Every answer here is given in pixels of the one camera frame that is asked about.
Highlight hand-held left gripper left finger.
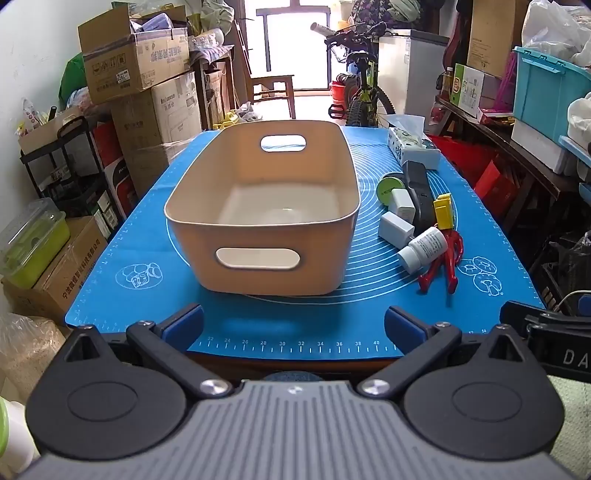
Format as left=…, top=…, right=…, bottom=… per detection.
left=60, top=303, right=234, bottom=400

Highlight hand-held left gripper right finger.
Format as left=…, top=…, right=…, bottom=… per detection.
left=356, top=305, right=532, bottom=400

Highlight green and white carton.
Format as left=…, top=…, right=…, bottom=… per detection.
left=453, top=62, right=485, bottom=118

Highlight clear grain sack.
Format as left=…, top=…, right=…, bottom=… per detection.
left=0, top=313, right=66, bottom=402

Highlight white chest freezer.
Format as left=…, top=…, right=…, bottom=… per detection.
left=376, top=28, right=451, bottom=123

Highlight green clear-lidded container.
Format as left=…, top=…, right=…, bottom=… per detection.
left=0, top=198, right=71, bottom=289

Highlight wooden chair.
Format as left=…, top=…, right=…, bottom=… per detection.
left=249, top=74, right=296, bottom=120

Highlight white and green jug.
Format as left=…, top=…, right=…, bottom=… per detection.
left=0, top=397, right=40, bottom=476

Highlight white foam box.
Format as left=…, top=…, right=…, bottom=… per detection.
left=510, top=119, right=571, bottom=175

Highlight blue silicone baking mat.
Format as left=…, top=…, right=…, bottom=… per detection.
left=65, top=124, right=548, bottom=358

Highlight dark wooden shelf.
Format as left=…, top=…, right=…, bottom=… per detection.
left=436, top=95, right=591, bottom=208

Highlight black plastic crate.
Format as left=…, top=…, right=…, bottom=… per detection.
left=531, top=231, right=591, bottom=315

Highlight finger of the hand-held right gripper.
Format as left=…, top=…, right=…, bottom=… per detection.
left=500, top=300, right=546, bottom=326

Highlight large white charger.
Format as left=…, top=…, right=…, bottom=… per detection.
left=379, top=211, right=415, bottom=245

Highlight small white charger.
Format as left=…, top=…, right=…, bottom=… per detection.
left=390, top=188, right=416, bottom=221

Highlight red bucket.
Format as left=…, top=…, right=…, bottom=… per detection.
left=331, top=80, right=354, bottom=108

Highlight red-handled pliers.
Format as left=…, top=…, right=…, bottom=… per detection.
left=418, top=228, right=464, bottom=294

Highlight teal plastic storage tub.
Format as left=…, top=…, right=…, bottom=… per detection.
left=512, top=46, right=591, bottom=141

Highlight black oblong device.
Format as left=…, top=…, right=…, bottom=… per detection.
left=401, top=161, right=437, bottom=232

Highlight green black bicycle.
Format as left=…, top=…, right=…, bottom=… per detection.
left=310, top=21, right=398, bottom=127

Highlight open cardboard box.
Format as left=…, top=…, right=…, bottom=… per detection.
left=78, top=4, right=191, bottom=104

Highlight red gift box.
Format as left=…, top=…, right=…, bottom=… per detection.
left=473, top=159, right=518, bottom=217

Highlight large printed cardboard box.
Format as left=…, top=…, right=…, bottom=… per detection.
left=111, top=71, right=204, bottom=185

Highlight white cable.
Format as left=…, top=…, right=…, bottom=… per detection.
left=551, top=290, right=591, bottom=308

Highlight white pill bottle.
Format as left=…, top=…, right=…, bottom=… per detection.
left=397, top=227, right=448, bottom=274

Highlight black utility cart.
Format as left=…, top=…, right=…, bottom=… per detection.
left=21, top=115, right=125, bottom=222

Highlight beige plastic storage bin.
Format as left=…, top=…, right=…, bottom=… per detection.
left=164, top=121, right=362, bottom=295

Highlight white plastic bag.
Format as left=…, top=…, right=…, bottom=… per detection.
left=522, top=0, right=591, bottom=65

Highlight tall brown cardboard box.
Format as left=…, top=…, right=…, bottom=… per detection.
left=466, top=0, right=532, bottom=79

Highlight red paper bag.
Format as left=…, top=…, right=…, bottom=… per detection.
left=429, top=136, right=495, bottom=185

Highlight patterned tissue box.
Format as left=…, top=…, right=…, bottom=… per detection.
left=383, top=114, right=440, bottom=171

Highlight low brown cardboard box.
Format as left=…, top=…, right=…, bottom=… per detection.
left=2, top=215, right=112, bottom=324

